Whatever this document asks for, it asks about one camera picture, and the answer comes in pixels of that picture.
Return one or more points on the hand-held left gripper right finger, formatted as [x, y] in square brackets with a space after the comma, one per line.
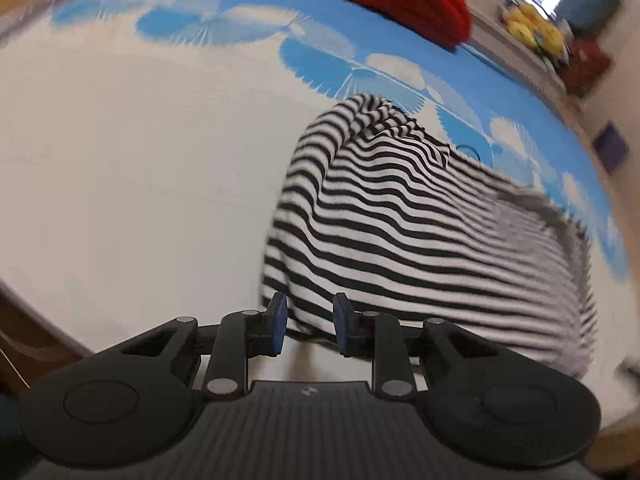
[341, 325]

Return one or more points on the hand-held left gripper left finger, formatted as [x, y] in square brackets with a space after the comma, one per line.
[278, 322]

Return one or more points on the black white striped hoodie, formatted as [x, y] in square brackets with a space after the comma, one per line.
[400, 240]

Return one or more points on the blue white patterned bed sheet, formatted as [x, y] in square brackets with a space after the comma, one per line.
[150, 160]

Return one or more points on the white shelf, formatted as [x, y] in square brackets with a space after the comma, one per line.
[505, 45]

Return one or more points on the purple bag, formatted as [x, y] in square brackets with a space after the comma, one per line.
[611, 143]

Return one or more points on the yellow plush toy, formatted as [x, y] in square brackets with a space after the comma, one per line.
[535, 27]

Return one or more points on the red box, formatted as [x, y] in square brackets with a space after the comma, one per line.
[590, 66]

